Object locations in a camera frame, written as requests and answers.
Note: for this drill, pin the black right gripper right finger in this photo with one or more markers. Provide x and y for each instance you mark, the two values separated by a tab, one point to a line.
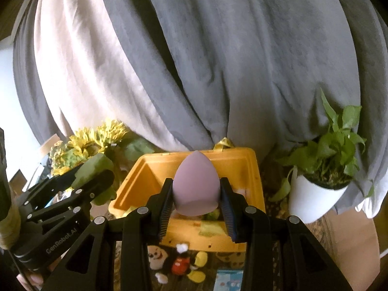
277	250

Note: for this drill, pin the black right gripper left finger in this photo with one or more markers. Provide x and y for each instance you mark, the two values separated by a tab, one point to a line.
89	263

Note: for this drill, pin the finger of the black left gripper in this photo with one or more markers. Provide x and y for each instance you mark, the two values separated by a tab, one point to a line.
42	193
85	190

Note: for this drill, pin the orange plastic storage basket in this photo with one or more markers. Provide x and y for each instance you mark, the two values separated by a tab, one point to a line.
146	178

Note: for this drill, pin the blue tissue pack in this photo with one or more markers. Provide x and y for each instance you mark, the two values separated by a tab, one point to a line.
228	280

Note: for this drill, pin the Mickey Mouse plush toy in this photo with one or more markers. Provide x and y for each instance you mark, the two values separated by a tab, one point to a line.
177	262

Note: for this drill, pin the purple egg-shaped sponge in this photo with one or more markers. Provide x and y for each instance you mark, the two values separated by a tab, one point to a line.
196	186

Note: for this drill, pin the green frog plush toy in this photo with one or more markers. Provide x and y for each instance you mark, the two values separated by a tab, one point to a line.
211	225

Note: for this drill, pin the person's left hand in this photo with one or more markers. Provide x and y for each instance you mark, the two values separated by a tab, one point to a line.
34	280

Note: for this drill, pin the sunflower bouquet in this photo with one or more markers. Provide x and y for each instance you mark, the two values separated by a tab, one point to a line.
110	146

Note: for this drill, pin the white plant pot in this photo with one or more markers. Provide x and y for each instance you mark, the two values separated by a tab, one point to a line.
308	201

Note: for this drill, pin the patterned woven table rug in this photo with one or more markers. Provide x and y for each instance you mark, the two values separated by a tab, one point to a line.
269	186

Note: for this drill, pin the green leafy plant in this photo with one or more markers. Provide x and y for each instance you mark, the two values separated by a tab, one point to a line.
329	160

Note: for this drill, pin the beige curtain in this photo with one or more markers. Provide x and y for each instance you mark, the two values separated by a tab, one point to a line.
85	75

